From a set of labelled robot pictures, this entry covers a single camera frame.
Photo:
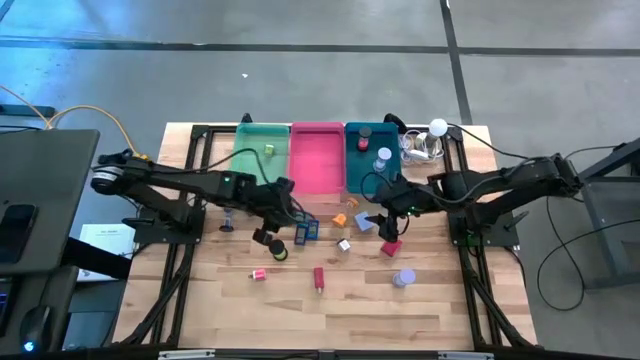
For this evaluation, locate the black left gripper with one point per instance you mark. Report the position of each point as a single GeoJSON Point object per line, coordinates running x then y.
{"type": "Point", "coordinates": [272, 200]}

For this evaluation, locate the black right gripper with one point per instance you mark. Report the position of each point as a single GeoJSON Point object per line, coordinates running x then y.
{"type": "Point", "coordinates": [400, 200]}

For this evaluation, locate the lavender wall charger block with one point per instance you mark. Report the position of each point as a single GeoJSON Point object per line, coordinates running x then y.
{"type": "Point", "coordinates": [361, 222]}

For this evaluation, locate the yellow sand hourglass black caps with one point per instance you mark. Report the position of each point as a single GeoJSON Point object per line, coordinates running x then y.
{"type": "Point", "coordinates": [278, 250]}

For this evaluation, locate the red four-port charger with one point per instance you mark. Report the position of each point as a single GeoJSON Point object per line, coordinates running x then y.
{"type": "Point", "coordinates": [392, 249]}

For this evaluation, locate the dark blue digital timer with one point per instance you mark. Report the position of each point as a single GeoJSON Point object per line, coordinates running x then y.
{"type": "Point", "coordinates": [300, 235]}

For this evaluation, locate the orange hourglass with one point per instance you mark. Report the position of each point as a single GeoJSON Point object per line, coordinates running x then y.
{"type": "Point", "coordinates": [340, 220]}

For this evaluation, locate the white charger with black end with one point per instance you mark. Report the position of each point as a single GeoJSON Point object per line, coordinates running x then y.
{"type": "Point", "coordinates": [343, 245]}

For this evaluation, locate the lavender hourglass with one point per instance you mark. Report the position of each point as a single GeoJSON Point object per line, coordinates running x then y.
{"type": "Point", "coordinates": [382, 159]}
{"type": "Point", "coordinates": [404, 277]}

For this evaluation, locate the red sand hourglass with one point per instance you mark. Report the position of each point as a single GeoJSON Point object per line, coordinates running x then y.
{"type": "Point", "coordinates": [363, 144]}

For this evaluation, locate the green usb charger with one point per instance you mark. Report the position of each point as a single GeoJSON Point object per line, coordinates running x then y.
{"type": "Point", "coordinates": [269, 149]}

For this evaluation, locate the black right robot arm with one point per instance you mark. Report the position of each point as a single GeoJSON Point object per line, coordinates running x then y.
{"type": "Point", "coordinates": [525, 175]}

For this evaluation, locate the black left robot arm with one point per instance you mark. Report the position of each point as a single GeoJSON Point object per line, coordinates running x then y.
{"type": "Point", "coordinates": [175, 177]}

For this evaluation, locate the pink usb charger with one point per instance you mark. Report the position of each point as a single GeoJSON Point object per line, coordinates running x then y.
{"type": "Point", "coordinates": [259, 274]}

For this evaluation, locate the blue plastic bin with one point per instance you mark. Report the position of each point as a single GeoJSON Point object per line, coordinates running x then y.
{"type": "Point", "coordinates": [357, 172]}

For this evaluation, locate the translucent green plastic bin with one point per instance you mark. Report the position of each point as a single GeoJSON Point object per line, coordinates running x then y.
{"type": "Point", "coordinates": [260, 170]}

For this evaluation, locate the translucent pink plastic bin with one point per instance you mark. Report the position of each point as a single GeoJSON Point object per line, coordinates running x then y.
{"type": "Point", "coordinates": [317, 160]}

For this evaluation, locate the white light bulb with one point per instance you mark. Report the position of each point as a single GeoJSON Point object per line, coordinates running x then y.
{"type": "Point", "coordinates": [438, 128]}

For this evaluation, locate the black metal side table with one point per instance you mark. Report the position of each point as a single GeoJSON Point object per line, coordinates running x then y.
{"type": "Point", "coordinates": [605, 210]}

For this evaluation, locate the black desk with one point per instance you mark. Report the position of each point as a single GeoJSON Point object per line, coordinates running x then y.
{"type": "Point", "coordinates": [50, 165]}

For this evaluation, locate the black computer mouse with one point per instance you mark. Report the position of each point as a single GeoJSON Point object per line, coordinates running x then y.
{"type": "Point", "coordinates": [35, 325]}

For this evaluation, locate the black smartphone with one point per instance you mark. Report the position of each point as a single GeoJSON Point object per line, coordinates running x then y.
{"type": "Point", "coordinates": [15, 232]}

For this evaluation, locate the black flat floor bar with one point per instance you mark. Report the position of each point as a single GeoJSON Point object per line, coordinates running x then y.
{"type": "Point", "coordinates": [25, 110]}

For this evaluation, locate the tall red wall charger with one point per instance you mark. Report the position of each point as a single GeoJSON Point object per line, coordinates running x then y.
{"type": "Point", "coordinates": [318, 277]}

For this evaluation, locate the black aluminium table frame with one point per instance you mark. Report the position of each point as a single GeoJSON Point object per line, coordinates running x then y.
{"type": "Point", "coordinates": [196, 145]}

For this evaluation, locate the silver metal bracket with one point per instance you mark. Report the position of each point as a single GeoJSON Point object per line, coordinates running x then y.
{"type": "Point", "coordinates": [185, 355]}
{"type": "Point", "coordinates": [465, 355]}

